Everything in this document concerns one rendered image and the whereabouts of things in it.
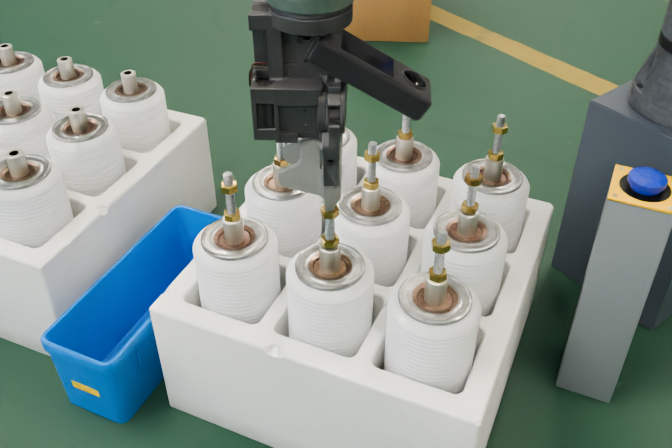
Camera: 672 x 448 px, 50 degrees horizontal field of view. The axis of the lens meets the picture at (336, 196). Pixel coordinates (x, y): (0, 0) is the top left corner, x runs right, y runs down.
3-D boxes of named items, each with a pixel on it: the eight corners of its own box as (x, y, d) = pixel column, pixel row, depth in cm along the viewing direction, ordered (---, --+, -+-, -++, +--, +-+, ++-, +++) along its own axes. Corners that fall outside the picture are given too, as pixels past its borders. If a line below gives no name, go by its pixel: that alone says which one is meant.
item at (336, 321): (281, 358, 92) (274, 249, 81) (353, 339, 94) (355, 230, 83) (305, 419, 84) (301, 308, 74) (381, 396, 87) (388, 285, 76)
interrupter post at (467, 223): (469, 243, 82) (472, 220, 80) (451, 234, 83) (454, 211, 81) (480, 233, 84) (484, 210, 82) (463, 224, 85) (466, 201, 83)
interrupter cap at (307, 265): (286, 255, 80) (286, 250, 80) (350, 240, 83) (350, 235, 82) (307, 300, 75) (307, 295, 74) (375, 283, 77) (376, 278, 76)
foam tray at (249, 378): (301, 231, 123) (298, 140, 112) (533, 298, 110) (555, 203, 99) (168, 406, 94) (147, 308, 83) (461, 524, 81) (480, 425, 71)
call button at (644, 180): (626, 177, 82) (631, 161, 81) (664, 185, 80) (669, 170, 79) (622, 196, 79) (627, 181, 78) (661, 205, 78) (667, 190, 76)
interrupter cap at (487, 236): (475, 265, 79) (476, 260, 79) (419, 235, 83) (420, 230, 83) (512, 232, 84) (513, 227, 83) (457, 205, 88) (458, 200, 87)
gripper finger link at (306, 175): (282, 207, 73) (277, 127, 68) (340, 209, 73) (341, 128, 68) (278, 226, 71) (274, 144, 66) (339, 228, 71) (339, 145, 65)
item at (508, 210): (437, 259, 106) (448, 156, 96) (502, 258, 107) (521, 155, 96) (446, 307, 99) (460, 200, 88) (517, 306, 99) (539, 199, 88)
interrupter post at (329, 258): (315, 264, 79) (315, 241, 77) (336, 259, 80) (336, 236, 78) (323, 278, 77) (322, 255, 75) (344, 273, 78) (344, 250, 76)
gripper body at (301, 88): (264, 106, 71) (256, -14, 64) (352, 107, 71) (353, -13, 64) (254, 148, 65) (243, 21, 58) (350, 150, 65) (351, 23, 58)
